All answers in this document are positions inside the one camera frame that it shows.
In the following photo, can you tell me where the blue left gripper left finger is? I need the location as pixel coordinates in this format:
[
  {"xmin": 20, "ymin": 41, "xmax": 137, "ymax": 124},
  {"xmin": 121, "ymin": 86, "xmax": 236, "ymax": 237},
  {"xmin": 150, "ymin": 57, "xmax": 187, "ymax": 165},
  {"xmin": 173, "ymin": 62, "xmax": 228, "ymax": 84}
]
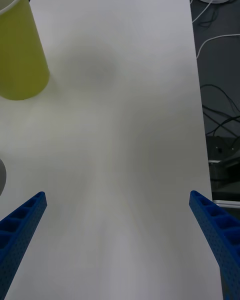
[{"xmin": 0, "ymin": 191, "xmax": 48, "ymax": 300}]

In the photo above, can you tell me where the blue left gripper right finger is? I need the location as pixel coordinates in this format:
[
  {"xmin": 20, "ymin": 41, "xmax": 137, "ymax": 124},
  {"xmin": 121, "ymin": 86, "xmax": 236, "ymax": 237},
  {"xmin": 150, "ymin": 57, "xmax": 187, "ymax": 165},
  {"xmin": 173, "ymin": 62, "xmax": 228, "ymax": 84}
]
[{"xmin": 188, "ymin": 190, "xmax": 240, "ymax": 300}]

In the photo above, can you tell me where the grey plastic bin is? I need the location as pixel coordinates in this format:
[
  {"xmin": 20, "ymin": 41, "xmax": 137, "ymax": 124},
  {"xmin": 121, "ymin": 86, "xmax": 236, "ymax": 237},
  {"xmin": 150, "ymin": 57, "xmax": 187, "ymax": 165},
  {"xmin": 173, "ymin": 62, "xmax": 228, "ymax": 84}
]
[{"xmin": 0, "ymin": 158, "xmax": 8, "ymax": 196}]

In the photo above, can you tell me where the grey equipment box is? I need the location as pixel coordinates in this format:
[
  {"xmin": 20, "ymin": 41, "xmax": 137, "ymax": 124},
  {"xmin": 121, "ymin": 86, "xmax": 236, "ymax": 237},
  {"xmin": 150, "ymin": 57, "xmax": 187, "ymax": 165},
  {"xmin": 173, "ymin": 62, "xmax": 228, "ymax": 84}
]
[{"xmin": 206, "ymin": 135, "xmax": 240, "ymax": 201}]

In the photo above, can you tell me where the yellow-green plastic bin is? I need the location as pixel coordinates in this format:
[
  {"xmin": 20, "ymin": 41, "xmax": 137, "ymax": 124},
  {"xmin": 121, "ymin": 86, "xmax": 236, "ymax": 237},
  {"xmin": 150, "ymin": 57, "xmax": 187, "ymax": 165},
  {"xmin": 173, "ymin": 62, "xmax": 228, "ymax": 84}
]
[{"xmin": 0, "ymin": 0, "xmax": 50, "ymax": 101}]

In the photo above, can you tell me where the black cable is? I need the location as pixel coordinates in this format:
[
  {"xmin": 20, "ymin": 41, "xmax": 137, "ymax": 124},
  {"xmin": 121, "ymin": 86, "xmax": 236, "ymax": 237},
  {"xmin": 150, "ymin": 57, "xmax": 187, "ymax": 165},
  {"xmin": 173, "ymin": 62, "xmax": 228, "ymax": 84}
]
[
  {"xmin": 199, "ymin": 83, "xmax": 240, "ymax": 112},
  {"xmin": 201, "ymin": 104, "xmax": 240, "ymax": 136}
]

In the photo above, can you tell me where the white cable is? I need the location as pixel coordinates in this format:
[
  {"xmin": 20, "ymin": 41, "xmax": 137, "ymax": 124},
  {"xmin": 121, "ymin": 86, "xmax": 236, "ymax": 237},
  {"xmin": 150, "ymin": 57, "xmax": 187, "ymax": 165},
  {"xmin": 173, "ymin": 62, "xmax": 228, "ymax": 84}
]
[
  {"xmin": 196, "ymin": 33, "xmax": 240, "ymax": 59},
  {"xmin": 191, "ymin": 0, "xmax": 216, "ymax": 24}
]

